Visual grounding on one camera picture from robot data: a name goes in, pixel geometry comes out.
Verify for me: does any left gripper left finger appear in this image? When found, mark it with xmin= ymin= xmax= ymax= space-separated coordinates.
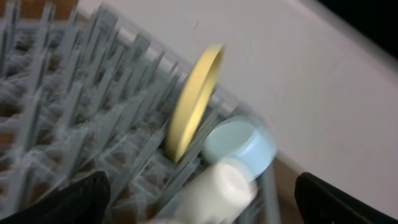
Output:
xmin=1 ymin=171 xmax=111 ymax=224

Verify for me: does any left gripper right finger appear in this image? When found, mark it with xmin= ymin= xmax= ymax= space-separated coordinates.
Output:
xmin=294 ymin=172 xmax=397 ymax=224

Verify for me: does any pale green cup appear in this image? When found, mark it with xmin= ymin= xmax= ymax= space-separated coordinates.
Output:
xmin=173 ymin=158 xmax=258 ymax=223

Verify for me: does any white bowl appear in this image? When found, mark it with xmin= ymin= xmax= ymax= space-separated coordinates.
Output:
xmin=142 ymin=219 xmax=183 ymax=224

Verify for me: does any light blue saucer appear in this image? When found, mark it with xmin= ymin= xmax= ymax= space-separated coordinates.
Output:
xmin=202 ymin=116 xmax=277 ymax=178

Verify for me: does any grey dish rack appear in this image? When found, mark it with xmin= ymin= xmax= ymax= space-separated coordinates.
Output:
xmin=0 ymin=0 xmax=280 ymax=224

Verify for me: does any yellow-green plate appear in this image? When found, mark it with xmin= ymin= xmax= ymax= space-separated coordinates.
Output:
xmin=165 ymin=45 xmax=224 ymax=162

